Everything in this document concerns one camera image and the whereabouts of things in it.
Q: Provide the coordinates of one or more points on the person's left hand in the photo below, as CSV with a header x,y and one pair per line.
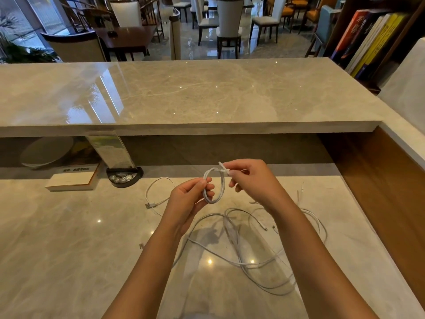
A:
x,y
186,205

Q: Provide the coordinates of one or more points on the person's right hand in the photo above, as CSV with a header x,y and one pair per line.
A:
x,y
259,182

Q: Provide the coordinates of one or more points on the person's right forearm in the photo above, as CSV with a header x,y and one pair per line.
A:
x,y
315,269

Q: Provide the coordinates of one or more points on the person's left forearm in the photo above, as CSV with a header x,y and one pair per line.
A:
x,y
142,279

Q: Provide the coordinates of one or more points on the black round button base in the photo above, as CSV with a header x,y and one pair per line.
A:
x,y
124,178

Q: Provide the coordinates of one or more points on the clear acrylic sign holder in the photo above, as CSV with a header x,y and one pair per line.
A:
x,y
109,151

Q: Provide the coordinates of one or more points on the dark yellow printed packet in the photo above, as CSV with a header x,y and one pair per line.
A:
x,y
83,152

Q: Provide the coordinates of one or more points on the white flat box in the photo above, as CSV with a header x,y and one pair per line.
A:
x,y
69,181

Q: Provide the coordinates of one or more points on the round grey plate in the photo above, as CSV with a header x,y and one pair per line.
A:
x,y
46,151

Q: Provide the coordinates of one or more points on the white dining chair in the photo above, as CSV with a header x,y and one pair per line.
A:
x,y
209,22
265,20
182,3

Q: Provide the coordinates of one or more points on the tall white high-back chair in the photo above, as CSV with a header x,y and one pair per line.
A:
x,y
230,16

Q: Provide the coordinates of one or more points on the teal chair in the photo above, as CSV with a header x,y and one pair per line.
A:
x,y
327,23

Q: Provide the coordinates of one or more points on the orange chair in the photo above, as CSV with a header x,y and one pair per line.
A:
x,y
287,11
313,14

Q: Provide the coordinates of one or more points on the row of upright books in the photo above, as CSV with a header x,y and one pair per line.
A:
x,y
372,43

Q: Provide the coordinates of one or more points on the dark wooden table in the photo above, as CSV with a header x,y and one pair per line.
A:
x,y
126,34

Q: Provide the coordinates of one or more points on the curved beige armchair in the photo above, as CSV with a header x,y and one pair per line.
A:
x,y
76,48

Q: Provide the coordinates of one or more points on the dark wooden bookshelf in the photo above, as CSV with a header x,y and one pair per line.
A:
x,y
343,9

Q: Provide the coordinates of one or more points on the white cushioned wooden armchair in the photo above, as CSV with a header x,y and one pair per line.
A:
x,y
126,13

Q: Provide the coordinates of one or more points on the green potted plant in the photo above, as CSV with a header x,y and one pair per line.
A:
x,y
23,53

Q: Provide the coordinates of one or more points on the dark wooden frame armchair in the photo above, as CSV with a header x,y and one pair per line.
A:
x,y
99,19
151,13

